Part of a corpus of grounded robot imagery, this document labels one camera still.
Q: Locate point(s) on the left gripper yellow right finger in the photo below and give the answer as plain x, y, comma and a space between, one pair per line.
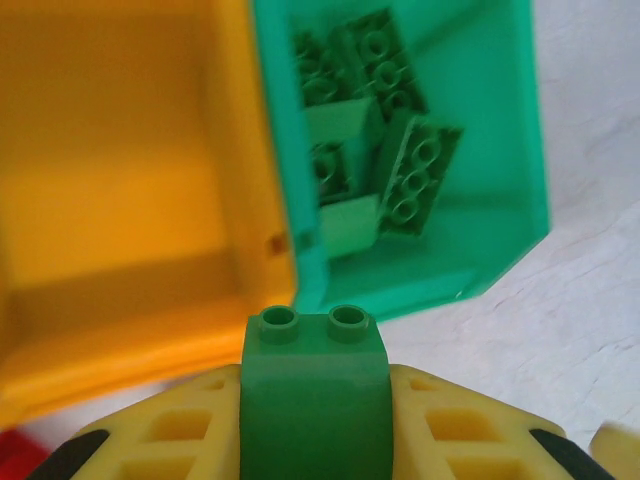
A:
515, 425

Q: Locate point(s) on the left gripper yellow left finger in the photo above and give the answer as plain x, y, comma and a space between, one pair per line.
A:
125, 425

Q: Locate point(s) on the red lego brick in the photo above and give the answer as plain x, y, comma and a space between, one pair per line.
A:
15, 455

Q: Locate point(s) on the small green lego brick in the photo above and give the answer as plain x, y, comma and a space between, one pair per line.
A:
330, 170
315, 400

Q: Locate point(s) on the orange plastic bin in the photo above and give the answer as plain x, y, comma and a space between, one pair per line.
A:
125, 150

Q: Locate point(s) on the green plastic bin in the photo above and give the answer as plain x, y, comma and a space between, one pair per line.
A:
500, 150

